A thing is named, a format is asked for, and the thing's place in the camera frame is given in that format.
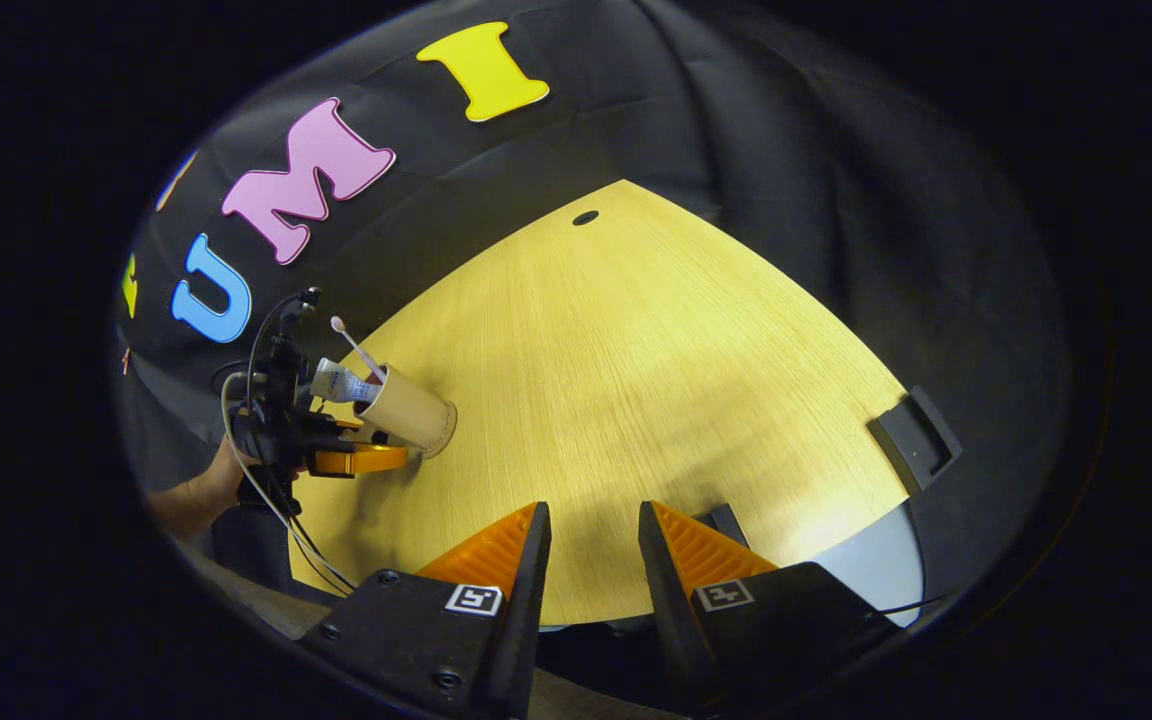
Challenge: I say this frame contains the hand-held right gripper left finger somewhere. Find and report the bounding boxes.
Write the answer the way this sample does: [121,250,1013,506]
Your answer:
[301,500,552,720]

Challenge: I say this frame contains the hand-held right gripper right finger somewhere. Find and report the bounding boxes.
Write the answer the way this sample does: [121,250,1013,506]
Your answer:
[638,500,902,716]

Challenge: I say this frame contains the white toothpaste tube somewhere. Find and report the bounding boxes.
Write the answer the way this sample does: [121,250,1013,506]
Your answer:
[309,357,383,406]

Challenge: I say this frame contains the beige cup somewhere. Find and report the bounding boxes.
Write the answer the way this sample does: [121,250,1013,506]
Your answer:
[353,363,457,461]

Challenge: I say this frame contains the pink toothbrush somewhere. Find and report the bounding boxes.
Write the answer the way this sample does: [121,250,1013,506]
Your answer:
[330,316,389,386]

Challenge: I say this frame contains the wooden desktop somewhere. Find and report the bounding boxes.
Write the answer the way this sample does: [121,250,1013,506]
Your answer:
[288,180,913,627]

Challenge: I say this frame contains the black backdrop cloth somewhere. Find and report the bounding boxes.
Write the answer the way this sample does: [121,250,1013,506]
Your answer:
[116,0,1072,601]

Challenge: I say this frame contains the white cable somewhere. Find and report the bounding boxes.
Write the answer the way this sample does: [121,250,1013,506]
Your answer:
[220,372,359,593]

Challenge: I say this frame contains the black desk edge bracket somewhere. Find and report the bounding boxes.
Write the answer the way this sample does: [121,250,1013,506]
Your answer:
[694,503,753,552]
[866,385,963,497]

